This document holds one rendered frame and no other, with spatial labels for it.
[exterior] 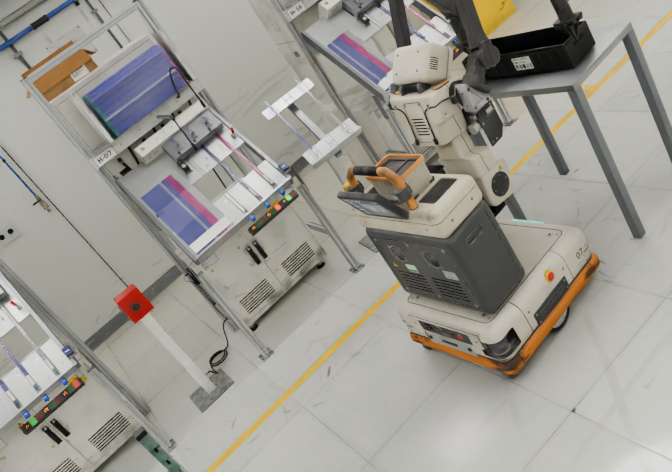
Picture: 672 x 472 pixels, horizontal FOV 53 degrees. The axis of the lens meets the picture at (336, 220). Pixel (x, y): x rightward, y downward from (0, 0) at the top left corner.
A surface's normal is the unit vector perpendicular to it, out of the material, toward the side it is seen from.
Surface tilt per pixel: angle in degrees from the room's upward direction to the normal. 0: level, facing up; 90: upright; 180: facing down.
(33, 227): 90
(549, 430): 0
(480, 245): 90
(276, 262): 90
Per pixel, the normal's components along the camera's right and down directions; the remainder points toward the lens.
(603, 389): -0.52, -0.75
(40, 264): 0.48, 0.14
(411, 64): -0.83, -0.03
